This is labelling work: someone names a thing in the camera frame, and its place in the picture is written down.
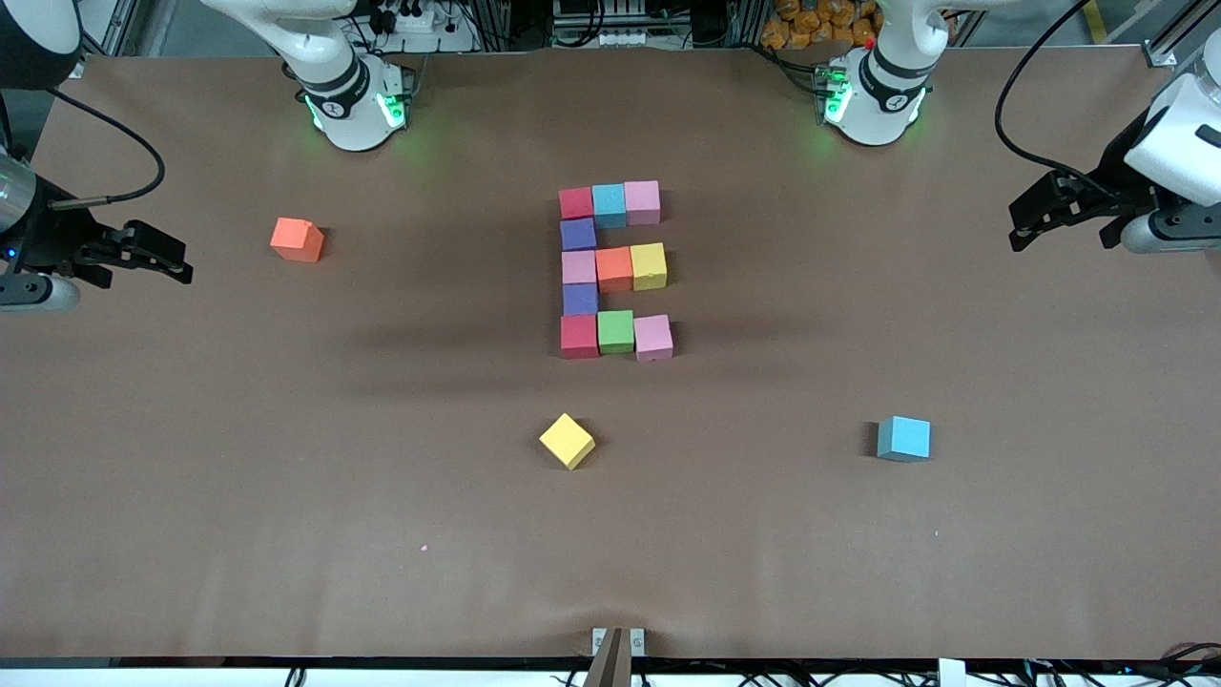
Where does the yellow foam cube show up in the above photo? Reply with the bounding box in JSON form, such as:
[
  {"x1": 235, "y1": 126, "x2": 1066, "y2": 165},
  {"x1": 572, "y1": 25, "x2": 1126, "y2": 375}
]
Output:
[
  {"x1": 631, "y1": 242, "x2": 669, "y2": 292},
  {"x1": 539, "y1": 412, "x2": 596, "y2": 470}
]

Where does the orange foam cube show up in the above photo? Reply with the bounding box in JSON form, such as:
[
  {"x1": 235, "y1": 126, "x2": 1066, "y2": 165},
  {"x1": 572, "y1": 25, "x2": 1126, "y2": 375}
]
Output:
[
  {"x1": 270, "y1": 218, "x2": 325, "y2": 263},
  {"x1": 596, "y1": 246, "x2": 636, "y2": 295}
]

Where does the blue foam cube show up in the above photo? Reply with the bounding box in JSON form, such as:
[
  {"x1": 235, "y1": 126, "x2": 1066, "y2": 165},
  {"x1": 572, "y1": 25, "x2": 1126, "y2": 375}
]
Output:
[
  {"x1": 877, "y1": 415, "x2": 932, "y2": 463},
  {"x1": 591, "y1": 183, "x2": 628, "y2": 230}
]

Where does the green foam cube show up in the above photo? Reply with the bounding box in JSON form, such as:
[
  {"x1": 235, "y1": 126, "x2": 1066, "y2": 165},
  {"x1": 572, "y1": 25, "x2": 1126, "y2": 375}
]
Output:
[{"x1": 597, "y1": 310, "x2": 637, "y2": 356}]

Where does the orange snack bag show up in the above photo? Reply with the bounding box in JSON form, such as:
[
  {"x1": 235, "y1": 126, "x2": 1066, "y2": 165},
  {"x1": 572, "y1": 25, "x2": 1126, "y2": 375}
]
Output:
[{"x1": 760, "y1": 0, "x2": 883, "y2": 51}]

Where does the white power strip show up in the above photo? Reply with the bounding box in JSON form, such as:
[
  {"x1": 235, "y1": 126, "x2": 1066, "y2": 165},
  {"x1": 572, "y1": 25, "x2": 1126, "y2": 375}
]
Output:
[{"x1": 366, "y1": 0, "x2": 449, "y2": 37}]

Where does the brown paper table cover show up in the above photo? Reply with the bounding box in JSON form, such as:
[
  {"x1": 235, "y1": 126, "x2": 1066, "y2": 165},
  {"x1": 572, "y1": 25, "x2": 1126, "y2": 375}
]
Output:
[{"x1": 0, "y1": 43, "x2": 1221, "y2": 664}]

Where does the brown wooden strip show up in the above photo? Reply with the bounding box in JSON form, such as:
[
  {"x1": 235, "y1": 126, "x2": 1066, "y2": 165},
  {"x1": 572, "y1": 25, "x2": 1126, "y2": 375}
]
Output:
[{"x1": 583, "y1": 627, "x2": 623, "y2": 687}]

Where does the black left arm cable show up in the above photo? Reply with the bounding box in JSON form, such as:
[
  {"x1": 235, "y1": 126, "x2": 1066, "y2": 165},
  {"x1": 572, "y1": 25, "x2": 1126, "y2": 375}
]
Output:
[{"x1": 994, "y1": 0, "x2": 1136, "y2": 192}]

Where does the aluminium frame profile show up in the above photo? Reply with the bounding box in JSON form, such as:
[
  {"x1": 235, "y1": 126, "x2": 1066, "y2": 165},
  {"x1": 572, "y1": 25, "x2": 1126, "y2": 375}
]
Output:
[{"x1": 1140, "y1": 0, "x2": 1221, "y2": 70}]

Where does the metal clamp bracket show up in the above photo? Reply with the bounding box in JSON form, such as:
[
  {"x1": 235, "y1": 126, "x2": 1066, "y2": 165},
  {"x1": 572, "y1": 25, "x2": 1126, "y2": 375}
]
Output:
[{"x1": 591, "y1": 627, "x2": 647, "y2": 659}]

